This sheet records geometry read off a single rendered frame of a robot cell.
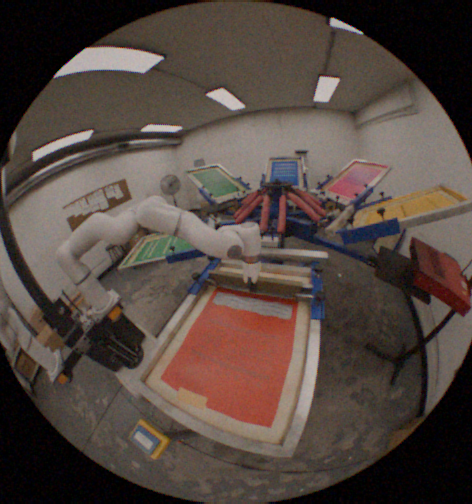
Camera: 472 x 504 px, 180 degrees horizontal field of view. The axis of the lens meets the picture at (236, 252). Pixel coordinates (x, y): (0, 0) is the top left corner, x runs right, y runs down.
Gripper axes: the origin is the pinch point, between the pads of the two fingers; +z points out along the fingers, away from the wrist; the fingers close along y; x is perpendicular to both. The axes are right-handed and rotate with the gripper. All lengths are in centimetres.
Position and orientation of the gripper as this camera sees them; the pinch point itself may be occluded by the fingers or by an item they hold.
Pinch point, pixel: (254, 284)
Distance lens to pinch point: 66.0
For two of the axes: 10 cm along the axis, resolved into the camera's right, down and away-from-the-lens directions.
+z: 1.5, 8.2, 5.5
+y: -3.6, 5.6, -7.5
